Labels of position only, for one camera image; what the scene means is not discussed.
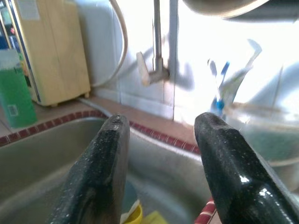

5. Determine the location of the white toothbrush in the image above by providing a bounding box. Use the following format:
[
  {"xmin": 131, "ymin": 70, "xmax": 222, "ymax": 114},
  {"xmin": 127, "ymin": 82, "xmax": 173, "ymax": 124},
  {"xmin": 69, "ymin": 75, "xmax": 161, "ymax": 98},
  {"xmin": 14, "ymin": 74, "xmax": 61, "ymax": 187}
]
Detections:
[{"xmin": 221, "ymin": 38, "xmax": 262, "ymax": 103}]

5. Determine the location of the blue toothbrush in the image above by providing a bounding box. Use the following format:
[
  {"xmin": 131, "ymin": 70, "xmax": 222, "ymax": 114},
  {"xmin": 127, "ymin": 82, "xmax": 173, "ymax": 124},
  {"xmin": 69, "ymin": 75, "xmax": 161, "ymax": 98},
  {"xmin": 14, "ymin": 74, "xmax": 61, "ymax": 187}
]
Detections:
[{"xmin": 209, "ymin": 59, "xmax": 231, "ymax": 112}]

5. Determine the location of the green dish soap bottle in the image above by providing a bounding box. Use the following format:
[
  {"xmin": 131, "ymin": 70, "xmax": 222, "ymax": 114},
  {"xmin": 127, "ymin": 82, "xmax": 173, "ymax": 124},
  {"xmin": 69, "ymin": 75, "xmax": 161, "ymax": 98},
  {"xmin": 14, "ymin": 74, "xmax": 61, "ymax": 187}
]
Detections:
[{"xmin": 0, "ymin": 49, "xmax": 38, "ymax": 129}]

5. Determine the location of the cream water ionizer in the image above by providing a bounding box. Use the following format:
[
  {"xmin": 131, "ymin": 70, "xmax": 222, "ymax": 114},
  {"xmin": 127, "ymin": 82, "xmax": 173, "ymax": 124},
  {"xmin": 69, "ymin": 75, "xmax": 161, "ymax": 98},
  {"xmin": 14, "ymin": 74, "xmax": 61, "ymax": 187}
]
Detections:
[{"xmin": 0, "ymin": 0, "xmax": 91, "ymax": 107}]

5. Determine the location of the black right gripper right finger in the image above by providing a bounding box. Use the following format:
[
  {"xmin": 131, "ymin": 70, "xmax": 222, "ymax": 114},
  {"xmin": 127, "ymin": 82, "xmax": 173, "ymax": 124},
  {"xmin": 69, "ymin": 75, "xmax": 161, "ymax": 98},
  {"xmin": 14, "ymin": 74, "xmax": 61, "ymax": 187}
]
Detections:
[{"xmin": 194, "ymin": 112, "xmax": 299, "ymax": 224}]

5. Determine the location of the yellow plastic bowl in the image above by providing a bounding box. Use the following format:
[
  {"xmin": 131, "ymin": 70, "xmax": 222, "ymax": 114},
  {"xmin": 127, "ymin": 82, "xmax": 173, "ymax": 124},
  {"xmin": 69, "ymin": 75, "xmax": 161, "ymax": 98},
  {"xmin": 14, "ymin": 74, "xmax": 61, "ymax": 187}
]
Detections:
[{"xmin": 123, "ymin": 203, "xmax": 143, "ymax": 224}]

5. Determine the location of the hanging steel wok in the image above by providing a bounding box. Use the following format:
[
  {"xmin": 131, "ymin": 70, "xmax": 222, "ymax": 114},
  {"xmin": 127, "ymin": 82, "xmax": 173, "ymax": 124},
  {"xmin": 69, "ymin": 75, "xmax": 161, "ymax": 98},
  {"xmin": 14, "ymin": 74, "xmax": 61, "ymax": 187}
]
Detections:
[{"xmin": 182, "ymin": 0, "xmax": 299, "ymax": 19}]

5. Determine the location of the thin white hose with nozzle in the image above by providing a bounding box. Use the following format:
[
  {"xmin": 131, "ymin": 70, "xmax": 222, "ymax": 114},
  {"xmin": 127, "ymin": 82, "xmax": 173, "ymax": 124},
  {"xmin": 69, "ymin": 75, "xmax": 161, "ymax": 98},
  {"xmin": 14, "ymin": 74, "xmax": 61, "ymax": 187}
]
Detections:
[{"xmin": 78, "ymin": 97, "xmax": 113, "ymax": 117}]

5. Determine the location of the steel wall tap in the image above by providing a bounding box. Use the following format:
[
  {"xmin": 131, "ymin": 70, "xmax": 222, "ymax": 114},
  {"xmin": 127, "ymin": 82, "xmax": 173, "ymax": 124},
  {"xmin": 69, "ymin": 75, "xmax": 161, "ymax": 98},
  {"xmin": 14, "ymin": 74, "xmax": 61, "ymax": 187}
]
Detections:
[{"xmin": 136, "ymin": 0, "xmax": 170, "ymax": 86}]

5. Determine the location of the clear plastic pitcher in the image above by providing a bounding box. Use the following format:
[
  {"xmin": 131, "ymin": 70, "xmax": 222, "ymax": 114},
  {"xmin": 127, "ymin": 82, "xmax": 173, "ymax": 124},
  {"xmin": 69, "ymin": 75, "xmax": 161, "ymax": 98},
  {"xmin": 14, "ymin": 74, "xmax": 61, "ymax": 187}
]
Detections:
[{"xmin": 224, "ymin": 63, "xmax": 299, "ymax": 189}]

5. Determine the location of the steel sink basin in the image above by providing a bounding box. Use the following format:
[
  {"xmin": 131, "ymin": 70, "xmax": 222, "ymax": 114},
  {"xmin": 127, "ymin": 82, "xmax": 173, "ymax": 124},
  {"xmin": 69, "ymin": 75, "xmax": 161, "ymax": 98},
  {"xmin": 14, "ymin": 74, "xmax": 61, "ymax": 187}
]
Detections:
[{"xmin": 0, "ymin": 116, "xmax": 211, "ymax": 224}]

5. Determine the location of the beige hose with fitting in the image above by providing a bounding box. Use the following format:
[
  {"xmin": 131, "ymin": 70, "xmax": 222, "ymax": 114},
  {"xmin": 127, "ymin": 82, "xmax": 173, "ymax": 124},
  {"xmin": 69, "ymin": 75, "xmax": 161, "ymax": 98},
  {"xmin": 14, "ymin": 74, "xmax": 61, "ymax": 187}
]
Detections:
[{"xmin": 91, "ymin": 0, "xmax": 129, "ymax": 88}]

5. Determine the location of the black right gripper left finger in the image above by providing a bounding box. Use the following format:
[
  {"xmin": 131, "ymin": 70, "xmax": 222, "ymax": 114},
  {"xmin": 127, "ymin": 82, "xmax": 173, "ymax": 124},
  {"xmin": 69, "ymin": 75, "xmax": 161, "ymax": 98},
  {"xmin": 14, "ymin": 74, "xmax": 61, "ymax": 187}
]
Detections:
[{"xmin": 48, "ymin": 113, "xmax": 130, "ymax": 224}]

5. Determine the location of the yellow sponge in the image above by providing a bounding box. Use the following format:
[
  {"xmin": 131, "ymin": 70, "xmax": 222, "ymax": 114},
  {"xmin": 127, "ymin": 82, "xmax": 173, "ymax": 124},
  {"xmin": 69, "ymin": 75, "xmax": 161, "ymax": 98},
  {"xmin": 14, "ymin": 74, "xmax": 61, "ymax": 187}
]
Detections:
[{"xmin": 142, "ymin": 211, "xmax": 169, "ymax": 224}]

